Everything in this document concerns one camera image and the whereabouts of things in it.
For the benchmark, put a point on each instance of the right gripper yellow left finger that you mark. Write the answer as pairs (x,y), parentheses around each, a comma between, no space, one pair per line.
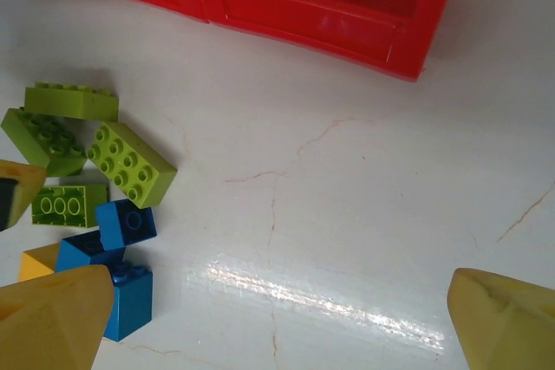
(47,326)

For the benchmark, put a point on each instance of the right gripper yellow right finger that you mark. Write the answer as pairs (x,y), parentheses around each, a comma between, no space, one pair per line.
(511,331)

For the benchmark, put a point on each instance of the yellow lego brick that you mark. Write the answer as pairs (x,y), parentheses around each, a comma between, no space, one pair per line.
(37,264)

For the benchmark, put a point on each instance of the blue lego brick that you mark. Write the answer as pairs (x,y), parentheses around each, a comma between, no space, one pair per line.
(76,255)
(126,222)
(130,305)

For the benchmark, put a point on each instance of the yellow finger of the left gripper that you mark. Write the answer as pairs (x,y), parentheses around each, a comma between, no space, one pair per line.
(26,183)

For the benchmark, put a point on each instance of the green lego brick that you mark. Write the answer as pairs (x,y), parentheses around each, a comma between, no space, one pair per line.
(34,136)
(65,205)
(130,162)
(69,103)

